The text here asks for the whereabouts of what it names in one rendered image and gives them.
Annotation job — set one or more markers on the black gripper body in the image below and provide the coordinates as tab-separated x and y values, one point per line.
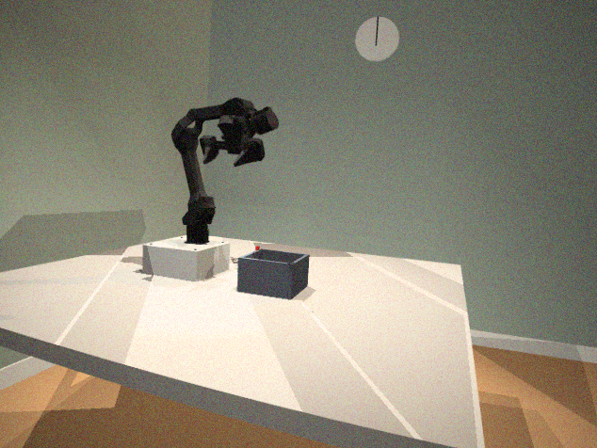
235	145

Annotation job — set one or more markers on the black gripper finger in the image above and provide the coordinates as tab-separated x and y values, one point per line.
247	155
209	151

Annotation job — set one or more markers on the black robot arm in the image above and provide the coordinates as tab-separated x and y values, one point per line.
235	115

